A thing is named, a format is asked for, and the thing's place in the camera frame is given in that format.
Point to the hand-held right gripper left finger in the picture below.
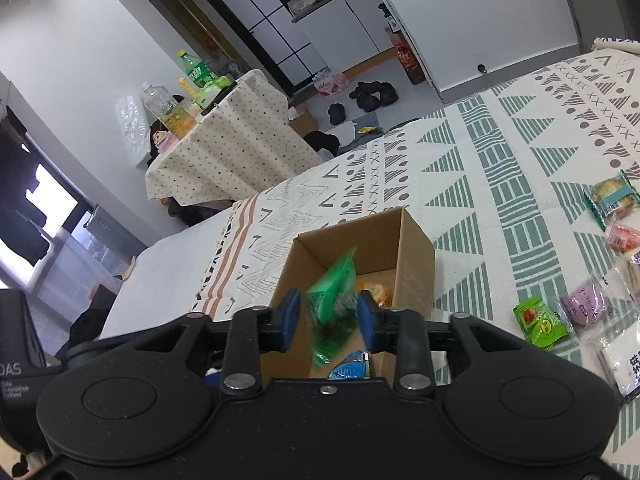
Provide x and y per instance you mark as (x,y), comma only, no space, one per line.
(292,317)

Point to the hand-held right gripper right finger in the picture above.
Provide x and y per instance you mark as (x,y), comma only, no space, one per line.
(365,317)

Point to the translucent green snack packet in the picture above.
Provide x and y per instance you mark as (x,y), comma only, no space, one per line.
(332,285)

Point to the brown cardboard box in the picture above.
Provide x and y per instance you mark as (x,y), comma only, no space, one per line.
(415,260)

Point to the small green snack packet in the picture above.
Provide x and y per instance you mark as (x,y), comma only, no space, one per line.
(542,322)

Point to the round purple snack packet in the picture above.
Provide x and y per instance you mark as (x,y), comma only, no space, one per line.
(582,305)

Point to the white snack packet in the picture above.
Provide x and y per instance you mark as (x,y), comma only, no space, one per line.
(622,365)

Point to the clear red snack packet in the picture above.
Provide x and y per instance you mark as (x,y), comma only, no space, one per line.
(625,236)

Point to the long purple snack packet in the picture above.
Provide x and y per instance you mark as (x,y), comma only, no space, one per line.
(635,272)

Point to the orange biscuit packet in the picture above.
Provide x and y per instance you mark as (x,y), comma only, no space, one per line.
(377,292)

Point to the blue snack packet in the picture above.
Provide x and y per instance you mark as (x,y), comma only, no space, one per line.
(350,367)

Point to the white mattress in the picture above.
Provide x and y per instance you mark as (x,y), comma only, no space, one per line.
(165,280)

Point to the dark hanging clothes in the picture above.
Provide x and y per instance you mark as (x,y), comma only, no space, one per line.
(20,195)

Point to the black bag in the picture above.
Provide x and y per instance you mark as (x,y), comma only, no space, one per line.
(320,142)

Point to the dotted cream tablecloth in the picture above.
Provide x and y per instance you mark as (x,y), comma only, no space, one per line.
(225,150)

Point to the grey cloth yellow tag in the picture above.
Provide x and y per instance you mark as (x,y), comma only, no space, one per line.
(357,135)

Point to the small floor cardboard box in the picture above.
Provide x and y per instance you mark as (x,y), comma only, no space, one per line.
(302,121)

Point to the black slipper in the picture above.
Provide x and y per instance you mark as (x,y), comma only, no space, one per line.
(369,104)
(337,113)
(361,90)
(388,92)

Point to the orange drink container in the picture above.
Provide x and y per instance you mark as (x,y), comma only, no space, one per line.
(180,121)

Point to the pink bottle pack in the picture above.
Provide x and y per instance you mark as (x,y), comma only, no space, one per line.
(330,84)

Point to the green carton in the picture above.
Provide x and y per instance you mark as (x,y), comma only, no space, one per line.
(210,92)

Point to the clear plastic bag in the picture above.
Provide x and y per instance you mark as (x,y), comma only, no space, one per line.
(131,130)

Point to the clear plastic bottle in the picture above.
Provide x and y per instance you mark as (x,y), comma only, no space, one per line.
(156,100)

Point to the dark red bottle pack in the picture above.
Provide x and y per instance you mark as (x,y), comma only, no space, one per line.
(409,60)

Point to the green soda bottle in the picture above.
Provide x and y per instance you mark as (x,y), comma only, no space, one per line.
(196,67)

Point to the green biscuit packet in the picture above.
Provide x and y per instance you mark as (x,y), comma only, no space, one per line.
(610,195)

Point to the white cabinet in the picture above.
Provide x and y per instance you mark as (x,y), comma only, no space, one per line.
(345,30)

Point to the black framed glass door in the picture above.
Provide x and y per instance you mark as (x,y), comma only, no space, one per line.
(260,15)

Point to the small black wall fixture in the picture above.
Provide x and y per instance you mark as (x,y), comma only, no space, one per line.
(385,12)

